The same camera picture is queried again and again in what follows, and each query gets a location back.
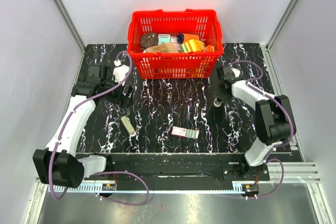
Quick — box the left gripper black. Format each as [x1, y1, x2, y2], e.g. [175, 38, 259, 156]
[102, 73, 135, 109]

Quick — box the red plastic shopping basket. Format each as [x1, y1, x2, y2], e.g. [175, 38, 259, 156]
[128, 9, 224, 79]

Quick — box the orange snack packet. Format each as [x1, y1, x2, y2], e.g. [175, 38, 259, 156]
[203, 45, 215, 52]

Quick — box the teal white small box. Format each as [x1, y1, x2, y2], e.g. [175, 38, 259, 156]
[157, 34, 171, 45]

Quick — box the staple remover tool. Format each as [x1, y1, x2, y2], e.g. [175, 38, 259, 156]
[213, 98, 223, 108]

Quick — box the aluminium frame rail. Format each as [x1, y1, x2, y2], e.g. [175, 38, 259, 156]
[35, 162, 322, 193]

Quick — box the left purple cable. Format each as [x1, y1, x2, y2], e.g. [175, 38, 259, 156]
[49, 50, 151, 206]

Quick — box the red staple box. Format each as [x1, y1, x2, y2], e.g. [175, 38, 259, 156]
[171, 126, 199, 139]

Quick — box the yellow green box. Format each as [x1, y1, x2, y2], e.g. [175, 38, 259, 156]
[181, 39, 206, 53]

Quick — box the purple cable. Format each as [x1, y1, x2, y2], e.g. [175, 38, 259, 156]
[49, 50, 151, 206]
[229, 60, 296, 200]

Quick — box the brown round cookie pack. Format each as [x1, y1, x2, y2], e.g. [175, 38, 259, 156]
[139, 33, 159, 50]

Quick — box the brown cardboard package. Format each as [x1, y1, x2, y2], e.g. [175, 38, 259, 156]
[143, 42, 181, 53]

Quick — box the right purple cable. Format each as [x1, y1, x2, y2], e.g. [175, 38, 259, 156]
[229, 60, 296, 200]

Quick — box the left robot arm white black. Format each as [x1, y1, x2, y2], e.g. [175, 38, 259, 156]
[33, 60, 133, 188]

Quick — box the orange cylinder tube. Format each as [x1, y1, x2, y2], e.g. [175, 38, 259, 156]
[176, 33, 200, 44]

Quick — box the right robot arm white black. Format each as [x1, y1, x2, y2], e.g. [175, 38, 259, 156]
[213, 65, 296, 180]

